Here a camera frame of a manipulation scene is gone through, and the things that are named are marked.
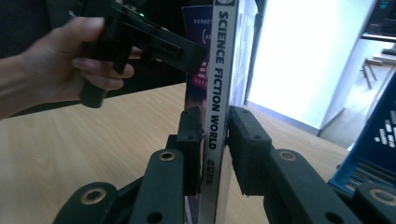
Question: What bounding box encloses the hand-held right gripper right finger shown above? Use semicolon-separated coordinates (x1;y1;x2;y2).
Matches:
226;105;274;198

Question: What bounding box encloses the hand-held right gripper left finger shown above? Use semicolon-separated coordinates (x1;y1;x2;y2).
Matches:
177;105;205;198

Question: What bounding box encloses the white spine book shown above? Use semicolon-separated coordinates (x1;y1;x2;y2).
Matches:
197;0;264;224

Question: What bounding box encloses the purple cover book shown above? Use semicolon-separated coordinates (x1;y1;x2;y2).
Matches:
181;4;216;224

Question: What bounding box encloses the wooden stool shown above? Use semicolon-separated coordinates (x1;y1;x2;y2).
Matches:
360;57;386;91

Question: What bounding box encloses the black equipment on shelf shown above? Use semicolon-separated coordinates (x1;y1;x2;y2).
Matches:
362;0;396;43

